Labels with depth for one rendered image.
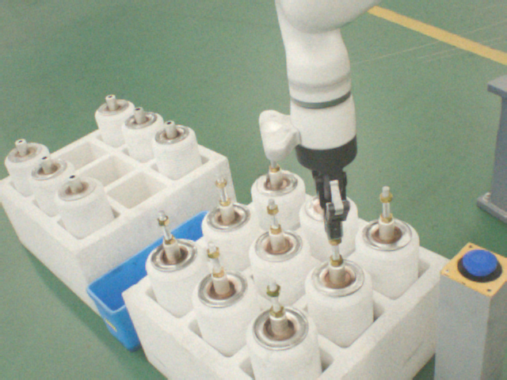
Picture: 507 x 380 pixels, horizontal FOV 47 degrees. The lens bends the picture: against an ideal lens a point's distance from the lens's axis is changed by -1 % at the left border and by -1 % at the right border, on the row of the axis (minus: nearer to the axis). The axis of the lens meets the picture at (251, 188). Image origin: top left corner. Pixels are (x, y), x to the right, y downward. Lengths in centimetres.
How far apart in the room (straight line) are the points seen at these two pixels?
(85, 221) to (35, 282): 30
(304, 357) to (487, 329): 23
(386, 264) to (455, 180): 61
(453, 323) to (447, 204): 60
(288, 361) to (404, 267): 25
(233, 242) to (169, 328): 17
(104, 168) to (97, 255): 30
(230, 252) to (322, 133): 38
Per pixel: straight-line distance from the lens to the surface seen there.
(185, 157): 125
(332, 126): 67
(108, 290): 119
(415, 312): 94
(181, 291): 94
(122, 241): 119
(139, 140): 134
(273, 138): 67
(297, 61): 65
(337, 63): 64
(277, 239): 90
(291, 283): 92
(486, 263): 78
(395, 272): 92
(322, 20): 60
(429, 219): 136
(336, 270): 84
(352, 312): 85
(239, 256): 99
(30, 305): 137
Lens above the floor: 86
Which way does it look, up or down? 35 degrees down
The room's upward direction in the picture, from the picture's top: 10 degrees counter-clockwise
